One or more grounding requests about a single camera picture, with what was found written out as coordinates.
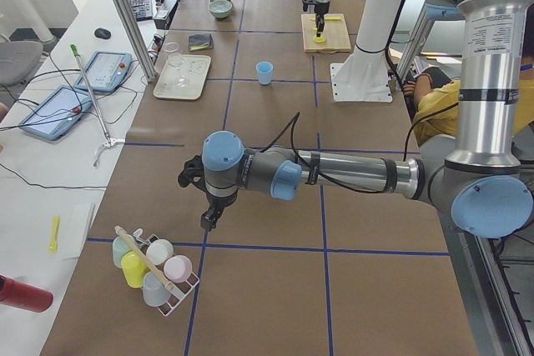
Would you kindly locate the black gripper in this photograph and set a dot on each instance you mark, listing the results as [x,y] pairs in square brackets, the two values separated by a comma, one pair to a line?
[319,10]
[219,202]

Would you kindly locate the pink cup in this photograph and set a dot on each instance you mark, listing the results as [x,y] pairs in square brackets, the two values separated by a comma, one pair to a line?
[178,268]

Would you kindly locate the white cup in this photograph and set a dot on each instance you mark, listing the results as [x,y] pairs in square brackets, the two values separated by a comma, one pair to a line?
[159,251]

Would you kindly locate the light blue cup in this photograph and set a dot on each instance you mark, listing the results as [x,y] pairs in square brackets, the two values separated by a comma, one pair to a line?
[264,72]

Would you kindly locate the yellow cup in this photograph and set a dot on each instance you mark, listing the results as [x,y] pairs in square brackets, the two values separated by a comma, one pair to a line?
[134,269]

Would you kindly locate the grey blue cup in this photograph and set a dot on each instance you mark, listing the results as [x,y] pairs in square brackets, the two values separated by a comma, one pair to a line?
[154,293]

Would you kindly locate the mint green cup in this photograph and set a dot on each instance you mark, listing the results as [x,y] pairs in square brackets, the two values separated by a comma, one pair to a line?
[119,249]

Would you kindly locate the bamboo cutting board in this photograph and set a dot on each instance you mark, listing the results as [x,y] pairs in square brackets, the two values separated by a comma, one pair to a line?
[335,33]

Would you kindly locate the wooden stick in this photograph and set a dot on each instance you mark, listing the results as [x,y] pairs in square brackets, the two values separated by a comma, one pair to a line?
[121,232]

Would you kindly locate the green bowl of ice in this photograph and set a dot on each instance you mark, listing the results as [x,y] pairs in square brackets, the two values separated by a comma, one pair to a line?
[220,9]

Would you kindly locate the grey folded cloth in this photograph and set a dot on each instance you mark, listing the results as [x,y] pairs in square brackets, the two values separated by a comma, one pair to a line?
[200,41]

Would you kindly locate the long reach grabber tool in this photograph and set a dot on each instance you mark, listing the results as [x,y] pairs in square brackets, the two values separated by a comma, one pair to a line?
[110,141]

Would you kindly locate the person in yellow shirt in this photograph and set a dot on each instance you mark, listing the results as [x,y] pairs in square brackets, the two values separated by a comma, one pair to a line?
[437,100]

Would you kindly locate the cream bear tray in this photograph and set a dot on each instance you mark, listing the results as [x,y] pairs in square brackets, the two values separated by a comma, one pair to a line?
[195,69]

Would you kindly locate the clear wine glass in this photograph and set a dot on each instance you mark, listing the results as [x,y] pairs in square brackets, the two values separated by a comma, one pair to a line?
[174,61]

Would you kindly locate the small yellow spoon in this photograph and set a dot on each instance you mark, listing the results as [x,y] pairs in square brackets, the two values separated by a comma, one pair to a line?
[53,242]

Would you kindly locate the blue teach pendant far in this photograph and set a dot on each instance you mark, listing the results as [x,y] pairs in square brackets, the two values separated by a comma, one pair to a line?
[106,70]

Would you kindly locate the blue teach pendant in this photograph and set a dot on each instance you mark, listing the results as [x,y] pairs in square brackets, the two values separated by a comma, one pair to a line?
[57,113]
[106,70]

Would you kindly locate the black keyboard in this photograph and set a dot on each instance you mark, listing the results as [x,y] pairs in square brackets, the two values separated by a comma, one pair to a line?
[142,9]

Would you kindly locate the blue teach pendant near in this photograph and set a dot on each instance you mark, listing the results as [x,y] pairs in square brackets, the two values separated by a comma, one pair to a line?
[57,113]

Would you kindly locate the red bottle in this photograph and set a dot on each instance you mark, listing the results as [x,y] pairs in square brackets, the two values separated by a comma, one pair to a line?
[24,296]

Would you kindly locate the black computer mouse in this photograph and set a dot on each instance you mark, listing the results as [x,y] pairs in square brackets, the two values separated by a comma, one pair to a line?
[102,33]

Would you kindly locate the white wire cup rack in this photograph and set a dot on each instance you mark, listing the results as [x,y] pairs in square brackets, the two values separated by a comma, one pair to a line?
[181,290]

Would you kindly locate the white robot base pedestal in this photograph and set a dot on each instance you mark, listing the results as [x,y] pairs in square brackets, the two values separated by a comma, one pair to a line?
[363,77]

